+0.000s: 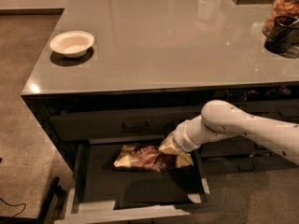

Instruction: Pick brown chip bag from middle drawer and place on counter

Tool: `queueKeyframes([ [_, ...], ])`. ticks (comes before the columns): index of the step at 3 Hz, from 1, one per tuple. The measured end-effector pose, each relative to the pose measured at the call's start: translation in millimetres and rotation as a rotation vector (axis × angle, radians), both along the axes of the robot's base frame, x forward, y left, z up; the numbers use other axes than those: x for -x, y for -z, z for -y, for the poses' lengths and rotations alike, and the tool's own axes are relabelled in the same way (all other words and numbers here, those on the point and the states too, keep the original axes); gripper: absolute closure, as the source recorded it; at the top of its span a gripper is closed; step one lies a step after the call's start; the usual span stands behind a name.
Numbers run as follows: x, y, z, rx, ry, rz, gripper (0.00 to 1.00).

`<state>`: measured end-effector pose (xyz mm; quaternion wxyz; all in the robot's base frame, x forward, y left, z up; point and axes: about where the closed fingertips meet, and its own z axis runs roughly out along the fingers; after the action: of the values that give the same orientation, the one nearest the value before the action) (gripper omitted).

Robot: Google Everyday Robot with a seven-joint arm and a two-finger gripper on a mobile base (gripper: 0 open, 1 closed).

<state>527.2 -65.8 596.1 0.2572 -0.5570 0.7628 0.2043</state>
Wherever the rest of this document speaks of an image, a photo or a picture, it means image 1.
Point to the grey bottom right drawer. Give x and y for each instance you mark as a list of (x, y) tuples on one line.
[(231, 165)]

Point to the grey top right drawer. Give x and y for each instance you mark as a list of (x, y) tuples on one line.
[(287, 110)]

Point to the black mesh cup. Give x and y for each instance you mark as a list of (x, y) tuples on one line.
[(282, 34)]

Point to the grey middle right drawer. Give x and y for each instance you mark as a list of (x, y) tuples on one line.
[(236, 146)]

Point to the white paper bowl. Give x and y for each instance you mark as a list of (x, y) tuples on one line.
[(72, 44)]

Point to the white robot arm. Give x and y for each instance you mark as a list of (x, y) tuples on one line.
[(220, 120)]

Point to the glass jar of nuts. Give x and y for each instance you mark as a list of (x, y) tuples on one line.
[(280, 8)]

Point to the grey top left drawer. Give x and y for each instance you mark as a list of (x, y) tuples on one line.
[(121, 125)]

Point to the open grey middle drawer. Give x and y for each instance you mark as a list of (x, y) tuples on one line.
[(103, 194)]

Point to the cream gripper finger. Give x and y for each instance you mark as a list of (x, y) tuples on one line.
[(183, 159), (169, 146)]

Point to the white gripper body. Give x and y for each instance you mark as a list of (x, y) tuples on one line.
[(181, 139)]

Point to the brown sea salt chip bag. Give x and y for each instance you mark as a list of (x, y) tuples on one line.
[(148, 158)]

